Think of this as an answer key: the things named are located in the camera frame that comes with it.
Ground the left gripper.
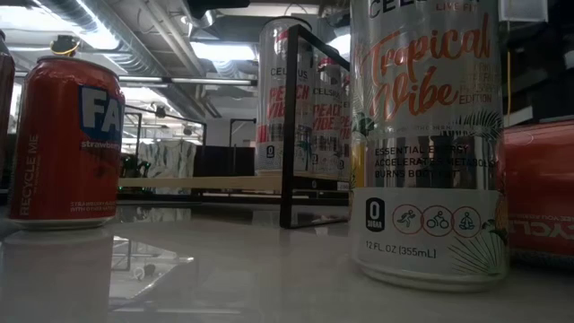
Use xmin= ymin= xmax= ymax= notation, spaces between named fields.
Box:
xmin=186 ymin=0 xmax=251 ymax=20

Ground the ceiling light panel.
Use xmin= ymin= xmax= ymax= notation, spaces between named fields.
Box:
xmin=190 ymin=40 xmax=257 ymax=62

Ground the ceiling light tube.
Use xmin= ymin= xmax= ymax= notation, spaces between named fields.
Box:
xmin=118 ymin=74 xmax=259 ymax=87

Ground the black yellow ceiling device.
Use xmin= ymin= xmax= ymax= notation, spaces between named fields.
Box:
xmin=48 ymin=34 xmax=82 ymax=57

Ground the black partition panel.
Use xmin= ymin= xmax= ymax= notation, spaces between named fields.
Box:
xmin=192 ymin=145 xmax=257 ymax=179

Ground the white plastic sheet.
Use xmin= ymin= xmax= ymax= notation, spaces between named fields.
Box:
xmin=136 ymin=138 xmax=198 ymax=196

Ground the red Fanta strawberry can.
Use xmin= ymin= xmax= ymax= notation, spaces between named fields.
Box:
xmin=6 ymin=54 xmax=126 ymax=231
xmin=501 ymin=118 xmax=574 ymax=266

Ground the silver can with red print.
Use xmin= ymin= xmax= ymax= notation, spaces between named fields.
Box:
xmin=0 ymin=29 xmax=17 ymax=189

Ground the Celsius Tropical Vibe can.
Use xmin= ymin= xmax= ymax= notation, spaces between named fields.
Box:
xmin=348 ymin=0 xmax=510 ymax=292

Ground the white paper sign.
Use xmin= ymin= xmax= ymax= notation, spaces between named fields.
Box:
xmin=498 ymin=0 xmax=549 ymax=23

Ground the silver ventilation duct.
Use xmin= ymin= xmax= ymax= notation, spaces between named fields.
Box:
xmin=38 ymin=0 xmax=153 ymax=77

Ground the wooden shelf with black frame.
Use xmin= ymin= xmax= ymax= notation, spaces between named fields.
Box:
xmin=117 ymin=22 xmax=352 ymax=231

